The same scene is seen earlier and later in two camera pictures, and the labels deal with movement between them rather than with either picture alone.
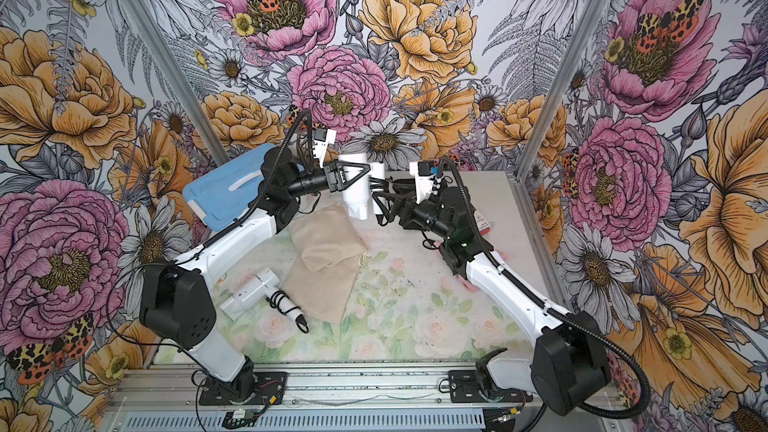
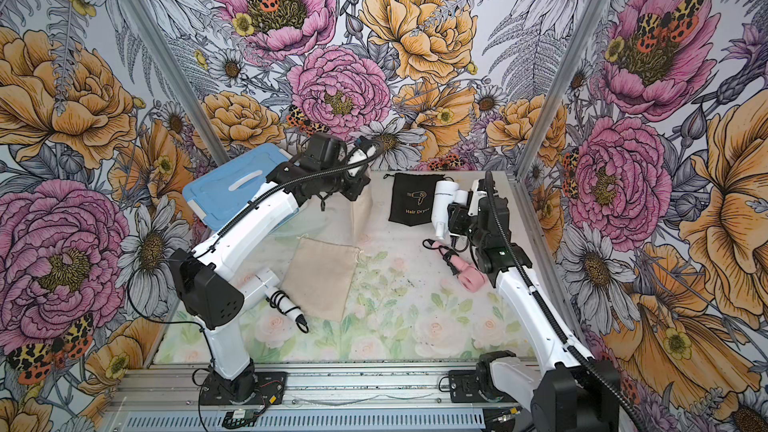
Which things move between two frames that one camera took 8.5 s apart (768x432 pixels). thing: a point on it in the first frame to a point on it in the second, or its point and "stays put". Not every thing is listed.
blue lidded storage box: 224,196 stays put
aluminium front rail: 338,398 stays put
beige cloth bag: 321,281 stays put
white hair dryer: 261,287 stays put
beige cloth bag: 326,237 to 362,208
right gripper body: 426,214 to 466,225
